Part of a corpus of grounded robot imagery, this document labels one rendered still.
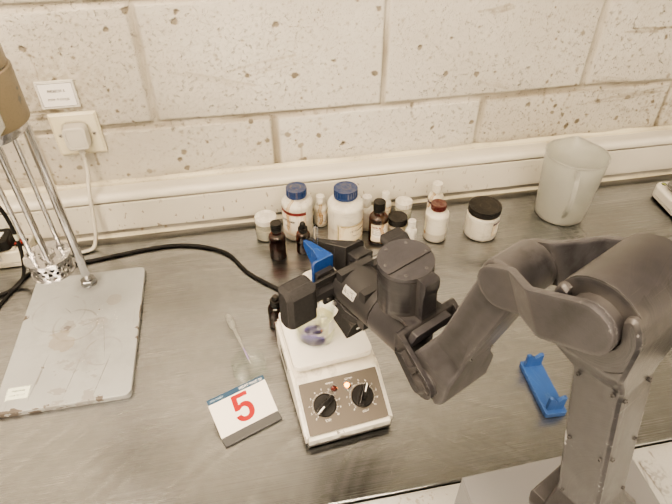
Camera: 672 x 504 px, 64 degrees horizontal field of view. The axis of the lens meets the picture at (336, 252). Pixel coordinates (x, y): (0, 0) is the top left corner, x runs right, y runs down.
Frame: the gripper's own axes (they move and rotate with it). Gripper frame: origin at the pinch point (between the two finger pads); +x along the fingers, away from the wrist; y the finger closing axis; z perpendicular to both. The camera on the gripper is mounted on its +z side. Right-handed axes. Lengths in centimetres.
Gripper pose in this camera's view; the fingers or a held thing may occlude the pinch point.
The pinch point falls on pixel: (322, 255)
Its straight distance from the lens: 68.6
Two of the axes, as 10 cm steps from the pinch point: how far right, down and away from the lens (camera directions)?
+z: 0.0, 7.7, 6.4
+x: -6.1, -5.1, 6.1
